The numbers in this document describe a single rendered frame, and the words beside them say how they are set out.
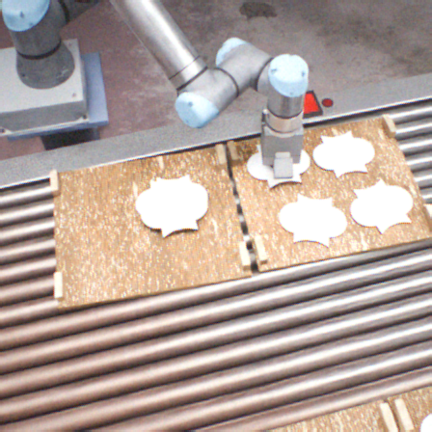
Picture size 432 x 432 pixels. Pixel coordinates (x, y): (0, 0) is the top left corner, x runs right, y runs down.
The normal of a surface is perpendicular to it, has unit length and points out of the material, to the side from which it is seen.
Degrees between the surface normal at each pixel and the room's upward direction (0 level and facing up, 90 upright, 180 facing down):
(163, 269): 0
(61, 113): 90
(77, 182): 0
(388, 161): 0
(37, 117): 90
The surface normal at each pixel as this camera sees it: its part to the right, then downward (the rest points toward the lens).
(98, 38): -0.02, -0.51
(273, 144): 0.04, 0.86
